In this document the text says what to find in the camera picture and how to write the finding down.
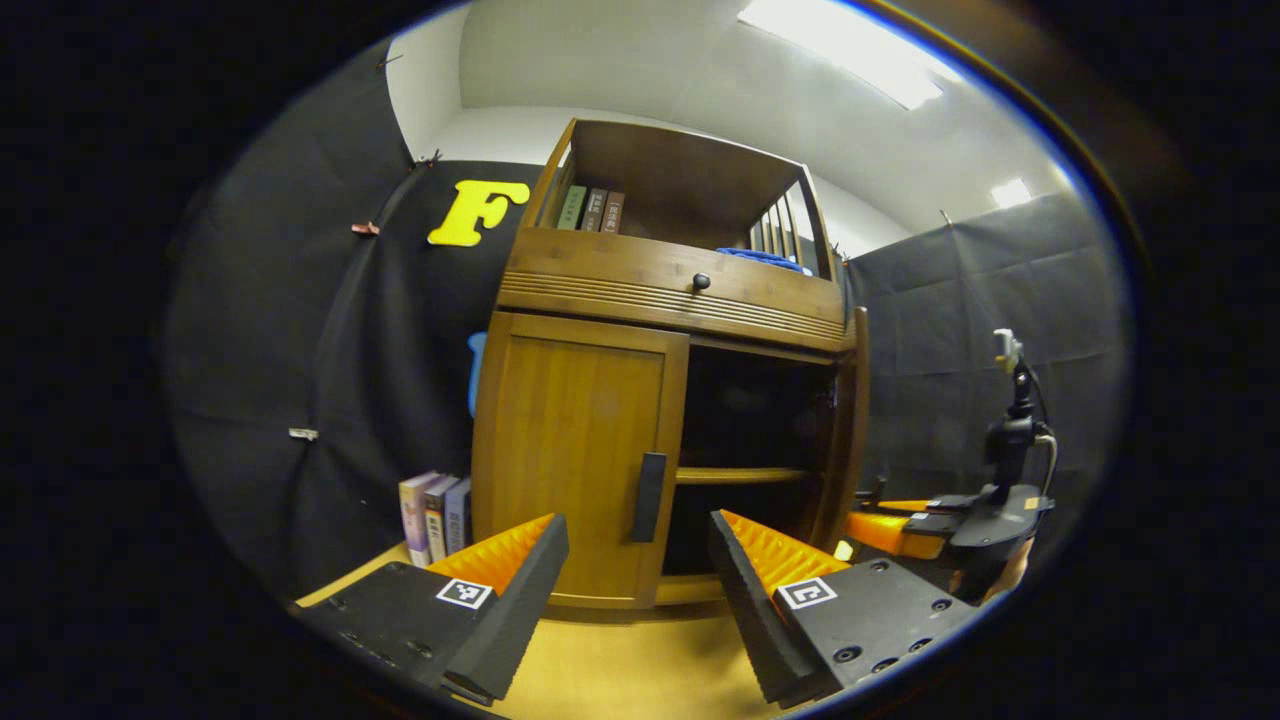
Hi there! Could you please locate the wooden double-door shoe cabinet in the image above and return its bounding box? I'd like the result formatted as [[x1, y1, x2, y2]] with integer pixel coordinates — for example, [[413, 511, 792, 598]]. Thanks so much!
[[470, 118, 871, 611]]

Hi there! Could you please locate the wooden shoe cabinet door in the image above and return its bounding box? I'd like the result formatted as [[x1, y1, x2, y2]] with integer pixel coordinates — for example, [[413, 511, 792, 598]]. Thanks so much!
[[472, 312, 691, 609]]

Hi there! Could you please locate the white dark purple book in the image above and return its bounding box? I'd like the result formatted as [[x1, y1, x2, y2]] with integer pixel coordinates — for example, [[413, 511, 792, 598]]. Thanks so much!
[[423, 476, 461, 561]]

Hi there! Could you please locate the wooden drawer with black knob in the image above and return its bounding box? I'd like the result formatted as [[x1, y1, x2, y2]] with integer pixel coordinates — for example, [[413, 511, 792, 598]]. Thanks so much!
[[497, 228, 849, 353]]

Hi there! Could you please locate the black backdrop cloth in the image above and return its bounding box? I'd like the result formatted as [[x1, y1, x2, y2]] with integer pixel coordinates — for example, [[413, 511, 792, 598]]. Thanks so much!
[[165, 45, 1136, 601]]

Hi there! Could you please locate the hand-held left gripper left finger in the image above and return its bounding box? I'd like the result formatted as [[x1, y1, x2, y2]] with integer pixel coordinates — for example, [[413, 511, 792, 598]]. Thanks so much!
[[290, 512, 571, 706]]

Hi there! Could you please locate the wooden inner shelf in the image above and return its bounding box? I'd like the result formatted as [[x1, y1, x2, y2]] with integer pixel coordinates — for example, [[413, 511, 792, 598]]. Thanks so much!
[[676, 467, 811, 487]]

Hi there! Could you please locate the blue folded cloth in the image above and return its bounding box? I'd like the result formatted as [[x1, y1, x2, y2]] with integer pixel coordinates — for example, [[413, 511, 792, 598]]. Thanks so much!
[[716, 247, 813, 276]]

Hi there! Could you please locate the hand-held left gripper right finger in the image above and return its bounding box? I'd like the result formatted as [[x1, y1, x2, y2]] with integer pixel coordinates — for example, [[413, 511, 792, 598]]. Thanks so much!
[[708, 508, 986, 711]]

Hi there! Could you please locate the large ceiling light panel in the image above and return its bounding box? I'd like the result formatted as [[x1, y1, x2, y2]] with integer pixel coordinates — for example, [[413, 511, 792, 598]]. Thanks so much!
[[738, 0, 961, 111]]

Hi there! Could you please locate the grey blue book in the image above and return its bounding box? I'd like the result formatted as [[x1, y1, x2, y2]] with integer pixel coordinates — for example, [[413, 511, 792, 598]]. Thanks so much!
[[445, 478, 474, 556]]

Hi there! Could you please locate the cream purple book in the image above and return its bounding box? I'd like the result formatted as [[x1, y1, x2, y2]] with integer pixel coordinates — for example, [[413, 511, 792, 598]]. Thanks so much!
[[399, 472, 441, 567]]

